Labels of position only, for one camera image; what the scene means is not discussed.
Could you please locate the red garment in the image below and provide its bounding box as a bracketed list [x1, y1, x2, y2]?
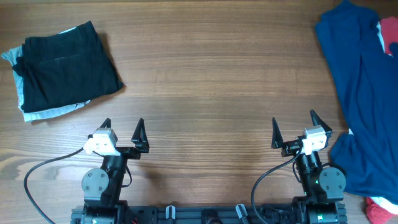
[366, 17, 397, 224]

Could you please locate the right black cable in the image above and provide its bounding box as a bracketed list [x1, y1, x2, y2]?
[250, 149, 303, 224]

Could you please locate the black cable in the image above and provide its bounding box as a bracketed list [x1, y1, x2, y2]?
[250, 149, 303, 224]
[23, 147, 85, 224]

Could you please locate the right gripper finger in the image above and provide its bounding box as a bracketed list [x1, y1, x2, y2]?
[310, 110, 333, 138]
[271, 117, 284, 149]

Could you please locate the white shirt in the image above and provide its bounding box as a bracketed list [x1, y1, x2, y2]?
[347, 21, 398, 215]

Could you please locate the left black cable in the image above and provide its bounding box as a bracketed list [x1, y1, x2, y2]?
[23, 147, 85, 224]

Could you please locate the folded light grey garment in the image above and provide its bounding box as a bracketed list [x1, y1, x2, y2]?
[1, 45, 90, 123]

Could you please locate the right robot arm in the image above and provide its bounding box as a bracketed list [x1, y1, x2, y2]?
[271, 110, 348, 224]

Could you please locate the blue t-shirt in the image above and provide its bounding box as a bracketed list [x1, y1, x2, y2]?
[315, 1, 397, 203]

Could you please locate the folded black garment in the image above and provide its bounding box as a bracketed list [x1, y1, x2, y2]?
[12, 21, 124, 113]

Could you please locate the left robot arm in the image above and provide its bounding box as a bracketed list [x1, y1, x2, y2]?
[70, 118, 150, 224]

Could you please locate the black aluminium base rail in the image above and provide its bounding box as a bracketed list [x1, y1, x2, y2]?
[70, 203, 348, 224]

